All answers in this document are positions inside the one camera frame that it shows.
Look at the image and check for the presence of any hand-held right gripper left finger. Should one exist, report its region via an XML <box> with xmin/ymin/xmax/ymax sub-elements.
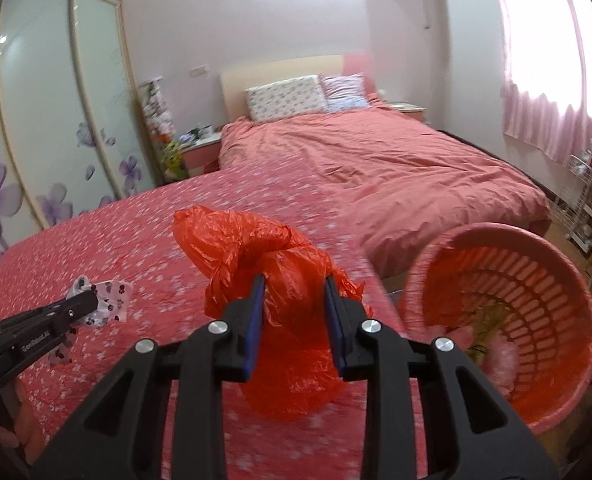
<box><xmin>28</xmin><ymin>274</ymin><xmax>268</xmax><ymax>480</ymax></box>

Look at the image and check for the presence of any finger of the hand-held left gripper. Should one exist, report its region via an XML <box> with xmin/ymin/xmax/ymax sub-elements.
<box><xmin>0</xmin><ymin>290</ymin><xmax>100</xmax><ymax>350</ymax></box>
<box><xmin>0</xmin><ymin>316</ymin><xmax>80</xmax><ymax>382</ymax></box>

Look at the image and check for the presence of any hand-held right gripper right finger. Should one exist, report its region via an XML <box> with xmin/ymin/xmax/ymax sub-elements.
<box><xmin>322</xmin><ymin>274</ymin><xmax>562</xmax><ymax>480</ymax></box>

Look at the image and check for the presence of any white paw-print wrapper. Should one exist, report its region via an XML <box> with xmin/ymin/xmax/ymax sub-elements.
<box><xmin>46</xmin><ymin>275</ymin><xmax>134</xmax><ymax>368</ymax></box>

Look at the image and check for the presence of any orange plastic bag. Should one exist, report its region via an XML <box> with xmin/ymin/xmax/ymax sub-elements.
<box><xmin>172</xmin><ymin>206</ymin><xmax>367</xmax><ymax>423</ymax></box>

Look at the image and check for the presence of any yellow-green plastic bag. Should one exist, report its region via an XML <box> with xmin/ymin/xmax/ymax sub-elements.
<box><xmin>463</xmin><ymin>305</ymin><xmax>508</xmax><ymax>361</ymax></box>

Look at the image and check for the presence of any orange plastic basket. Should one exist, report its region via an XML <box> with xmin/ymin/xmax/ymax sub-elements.
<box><xmin>398</xmin><ymin>222</ymin><xmax>592</xmax><ymax>436</ymax></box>

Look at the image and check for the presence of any red floral blanket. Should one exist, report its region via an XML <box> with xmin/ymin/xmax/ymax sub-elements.
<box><xmin>0</xmin><ymin>152</ymin><xmax>427</xmax><ymax>480</ymax></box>

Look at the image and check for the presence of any salmon duvet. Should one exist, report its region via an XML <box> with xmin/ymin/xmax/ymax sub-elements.
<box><xmin>218</xmin><ymin>95</ymin><xmax>552</xmax><ymax>281</ymax></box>

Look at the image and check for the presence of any pink nightstand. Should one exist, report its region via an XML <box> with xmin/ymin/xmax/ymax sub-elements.
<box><xmin>383</xmin><ymin>101</ymin><xmax>427</xmax><ymax>123</ymax></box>
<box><xmin>178</xmin><ymin>132</ymin><xmax>223</xmax><ymax>178</ymax></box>

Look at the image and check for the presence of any green yellow plush toy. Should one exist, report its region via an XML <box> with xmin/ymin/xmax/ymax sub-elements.
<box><xmin>160</xmin><ymin>137</ymin><xmax>189</xmax><ymax>181</ymax></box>

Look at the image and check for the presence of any flower-print sliding wardrobe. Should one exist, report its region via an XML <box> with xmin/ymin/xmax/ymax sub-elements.
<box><xmin>0</xmin><ymin>0</ymin><xmax>157</xmax><ymax>301</ymax></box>

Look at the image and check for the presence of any plush toy hanging organiser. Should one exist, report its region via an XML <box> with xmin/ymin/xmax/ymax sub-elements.
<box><xmin>140</xmin><ymin>79</ymin><xmax>177</xmax><ymax>141</ymax></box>

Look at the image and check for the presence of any white floral pillow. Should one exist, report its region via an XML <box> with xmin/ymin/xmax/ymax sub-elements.
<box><xmin>244</xmin><ymin>75</ymin><xmax>329</xmax><ymax>123</ymax></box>

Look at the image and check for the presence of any pink striped pillow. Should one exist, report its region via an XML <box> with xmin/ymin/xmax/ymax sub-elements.
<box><xmin>321</xmin><ymin>72</ymin><xmax>372</xmax><ymax>113</ymax></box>

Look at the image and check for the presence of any beige and pink headboard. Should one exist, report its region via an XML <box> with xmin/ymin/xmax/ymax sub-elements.
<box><xmin>220</xmin><ymin>53</ymin><xmax>379</xmax><ymax>121</ymax></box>

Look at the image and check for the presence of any pink curtain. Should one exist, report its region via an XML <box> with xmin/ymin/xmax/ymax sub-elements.
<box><xmin>486</xmin><ymin>0</ymin><xmax>592</xmax><ymax>166</ymax></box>

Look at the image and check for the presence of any white wire rack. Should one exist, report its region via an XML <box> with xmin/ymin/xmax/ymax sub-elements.
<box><xmin>558</xmin><ymin>152</ymin><xmax>592</xmax><ymax>241</ymax></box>

